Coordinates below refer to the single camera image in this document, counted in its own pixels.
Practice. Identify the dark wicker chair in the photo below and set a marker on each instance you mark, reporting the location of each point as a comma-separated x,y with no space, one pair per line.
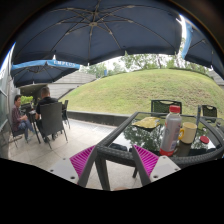
51,117

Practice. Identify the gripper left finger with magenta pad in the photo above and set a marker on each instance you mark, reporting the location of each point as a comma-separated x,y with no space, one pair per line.
76,169

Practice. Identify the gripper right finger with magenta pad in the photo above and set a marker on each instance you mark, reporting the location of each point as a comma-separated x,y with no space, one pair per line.
152,167

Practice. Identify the navy umbrella at right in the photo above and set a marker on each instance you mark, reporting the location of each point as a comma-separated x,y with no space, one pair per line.
199,50

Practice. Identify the green chair at right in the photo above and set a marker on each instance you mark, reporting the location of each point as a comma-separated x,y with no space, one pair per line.
209,111

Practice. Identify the red bottle cap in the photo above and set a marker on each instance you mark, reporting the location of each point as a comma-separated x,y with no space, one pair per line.
204,139

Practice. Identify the person in maroon shirt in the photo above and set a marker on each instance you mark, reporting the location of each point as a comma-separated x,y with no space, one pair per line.
20,122

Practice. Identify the metal chair at left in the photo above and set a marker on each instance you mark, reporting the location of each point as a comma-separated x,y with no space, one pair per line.
14,133

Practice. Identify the glass-top wicker table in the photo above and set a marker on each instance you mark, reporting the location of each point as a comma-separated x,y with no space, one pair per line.
117,146

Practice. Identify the plastic bottle with red cap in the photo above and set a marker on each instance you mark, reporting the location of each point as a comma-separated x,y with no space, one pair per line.
171,131

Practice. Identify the green chair behind table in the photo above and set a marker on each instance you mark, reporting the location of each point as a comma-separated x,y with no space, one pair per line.
162,105

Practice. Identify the navy umbrella at left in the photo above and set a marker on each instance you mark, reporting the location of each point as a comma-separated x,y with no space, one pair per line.
41,71

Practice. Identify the yellow mug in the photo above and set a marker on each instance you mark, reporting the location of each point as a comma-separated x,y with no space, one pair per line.
187,132

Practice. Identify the dark cafe table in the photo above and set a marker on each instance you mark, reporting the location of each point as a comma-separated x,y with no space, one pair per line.
32,120

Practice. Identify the dark chair behind man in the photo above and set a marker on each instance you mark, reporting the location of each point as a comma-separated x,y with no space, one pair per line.
64,113

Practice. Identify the large navy patio umbrella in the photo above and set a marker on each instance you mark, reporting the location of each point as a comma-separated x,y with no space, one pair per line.
91,31

